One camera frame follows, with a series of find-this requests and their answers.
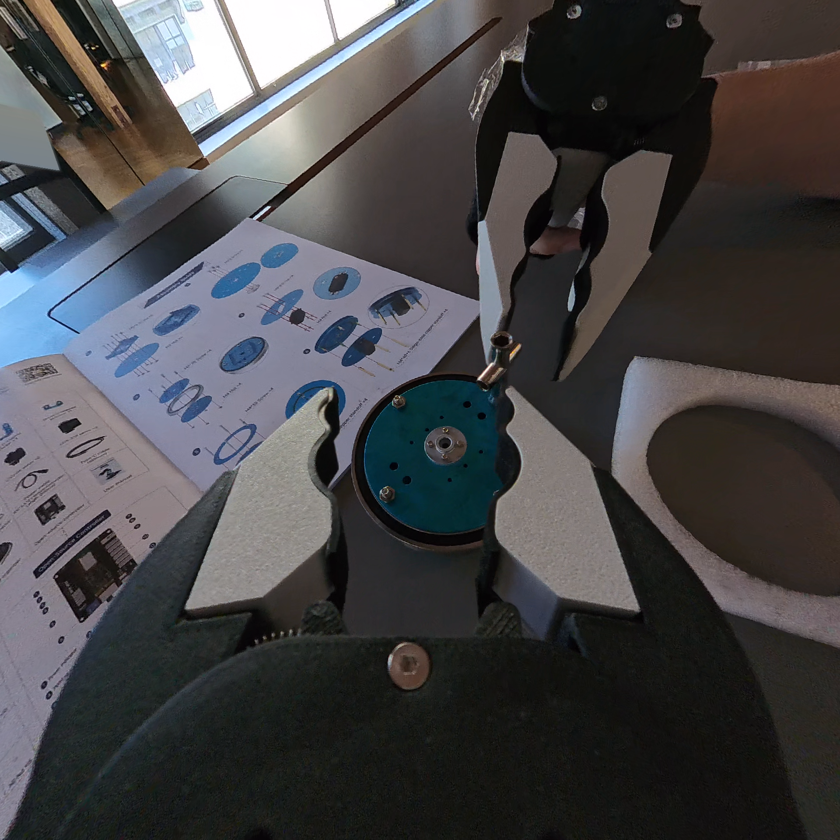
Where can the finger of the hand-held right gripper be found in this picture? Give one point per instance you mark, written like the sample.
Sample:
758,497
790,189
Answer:
508,210
630,236

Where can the bright window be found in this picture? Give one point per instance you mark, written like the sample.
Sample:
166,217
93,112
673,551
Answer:
282,39

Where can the crumpled clear plastic bag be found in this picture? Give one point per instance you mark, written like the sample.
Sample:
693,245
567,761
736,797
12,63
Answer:
489,85

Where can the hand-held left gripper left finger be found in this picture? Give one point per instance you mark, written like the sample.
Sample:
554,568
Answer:
262,525

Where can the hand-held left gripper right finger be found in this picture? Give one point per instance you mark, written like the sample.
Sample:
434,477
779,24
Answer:
558,525

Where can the adjoining black desk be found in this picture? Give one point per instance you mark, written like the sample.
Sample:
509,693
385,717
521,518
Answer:
328,98

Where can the wooden cabinet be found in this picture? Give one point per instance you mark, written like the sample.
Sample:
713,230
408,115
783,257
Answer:
131,151

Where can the person's right hand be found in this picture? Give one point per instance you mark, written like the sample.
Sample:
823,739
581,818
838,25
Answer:
558,241

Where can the open cardboard box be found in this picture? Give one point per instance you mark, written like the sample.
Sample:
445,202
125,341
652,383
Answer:
774,131

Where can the small silver standoff screw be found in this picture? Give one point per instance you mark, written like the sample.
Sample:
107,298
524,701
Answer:
495,373

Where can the blue round metal turntable disc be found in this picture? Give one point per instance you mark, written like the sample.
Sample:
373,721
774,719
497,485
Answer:
433,485

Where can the open instruction booklet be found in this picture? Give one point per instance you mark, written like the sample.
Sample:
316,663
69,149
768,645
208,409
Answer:
262,315

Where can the white foam packing frame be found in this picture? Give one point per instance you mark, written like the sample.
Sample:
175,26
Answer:
656,394

